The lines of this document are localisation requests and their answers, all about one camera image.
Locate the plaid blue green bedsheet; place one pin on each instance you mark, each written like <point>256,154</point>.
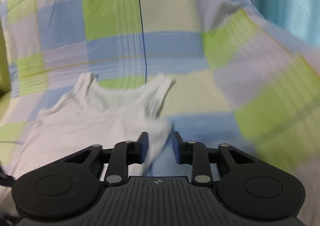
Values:
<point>239,78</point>

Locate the white tank top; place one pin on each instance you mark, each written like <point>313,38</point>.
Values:
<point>90,114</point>

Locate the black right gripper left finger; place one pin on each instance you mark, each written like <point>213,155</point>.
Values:
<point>123,154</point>

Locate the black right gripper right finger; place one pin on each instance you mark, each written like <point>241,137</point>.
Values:
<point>194,154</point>

